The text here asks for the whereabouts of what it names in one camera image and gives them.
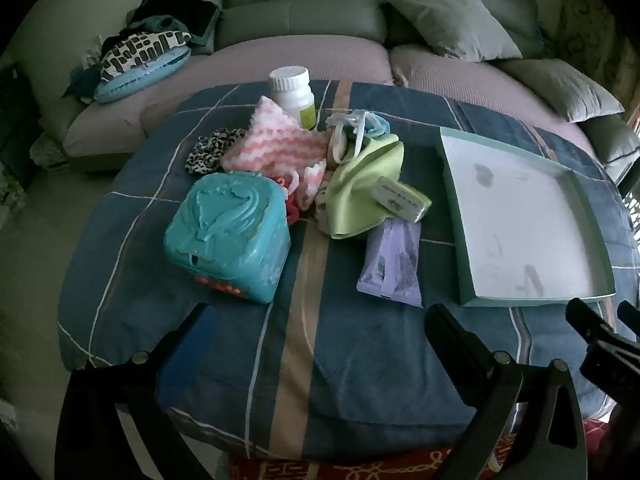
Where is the white pill bottle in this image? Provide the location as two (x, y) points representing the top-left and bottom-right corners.
(268, 65), (317, 130)

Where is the small white green box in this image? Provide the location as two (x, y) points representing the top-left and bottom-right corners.
(371, 177), (432, 223)

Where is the grey pillow at right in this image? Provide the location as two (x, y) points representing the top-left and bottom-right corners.
(500, 58), (625, 124)

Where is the red patterned rug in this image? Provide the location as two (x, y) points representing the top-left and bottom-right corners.
(216, 419), (639, 480)

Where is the grey green sofa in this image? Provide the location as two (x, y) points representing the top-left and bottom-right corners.
(42, 0), (639, 182)

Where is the red pink scrunchie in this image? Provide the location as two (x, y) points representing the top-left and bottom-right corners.
(272, 167), (299, 226)

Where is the purple wet wipes pack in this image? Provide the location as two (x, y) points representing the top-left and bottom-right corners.
(356, 218), (422, 308)

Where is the grey square throw pillow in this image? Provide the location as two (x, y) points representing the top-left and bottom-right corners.
(388, 0), (522, 63)

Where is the green microfiber cloth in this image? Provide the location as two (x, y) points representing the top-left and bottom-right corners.
(326, 133), (405, 240)

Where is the blue shark plush cushion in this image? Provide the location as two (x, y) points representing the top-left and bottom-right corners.
(94, 46), (191, 104)

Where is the teal shallow cardboard box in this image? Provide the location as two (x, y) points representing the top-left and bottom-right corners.
(437, 128), (616, 308)

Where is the pink white zigzag cloth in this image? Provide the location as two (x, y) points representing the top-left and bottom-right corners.
(220, 96), (330, 210)

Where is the blue plaid tablecloth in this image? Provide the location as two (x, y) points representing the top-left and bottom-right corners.
(58, 80), (639, 460)

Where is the leopard print scrunchie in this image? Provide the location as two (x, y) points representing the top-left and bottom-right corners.
(184, 128), (246, 177)

